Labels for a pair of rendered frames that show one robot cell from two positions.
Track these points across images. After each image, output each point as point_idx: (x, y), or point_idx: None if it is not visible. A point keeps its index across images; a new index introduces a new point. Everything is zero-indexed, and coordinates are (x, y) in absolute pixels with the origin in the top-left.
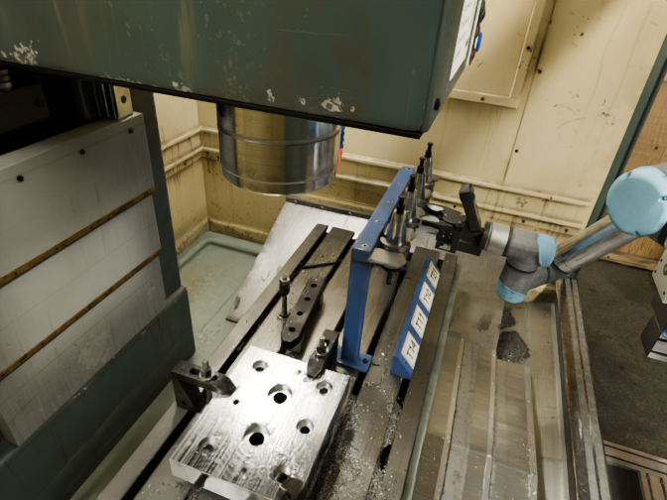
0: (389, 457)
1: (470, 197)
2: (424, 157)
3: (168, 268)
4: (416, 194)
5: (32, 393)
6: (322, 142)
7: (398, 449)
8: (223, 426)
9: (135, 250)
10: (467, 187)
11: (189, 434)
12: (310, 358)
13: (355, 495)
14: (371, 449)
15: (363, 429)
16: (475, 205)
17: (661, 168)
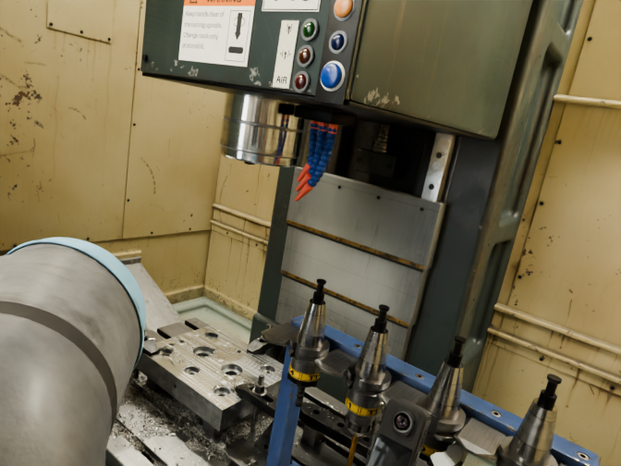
0: (139, 452)
1: (384, 412)
2: (464, 340)
3: (427, 367)
4: (371, 337)
5: (292, 303)
6: (224, 120)
7: (140, 462)
8: (221, 342)
9: (386, 299)
10: (406, 401)
11: (225, 332)
12: (253, 384)
13: (129, 419)
14: (157, 444)
15: (181, 448)
16: (394, 456)
17: (63, 255)
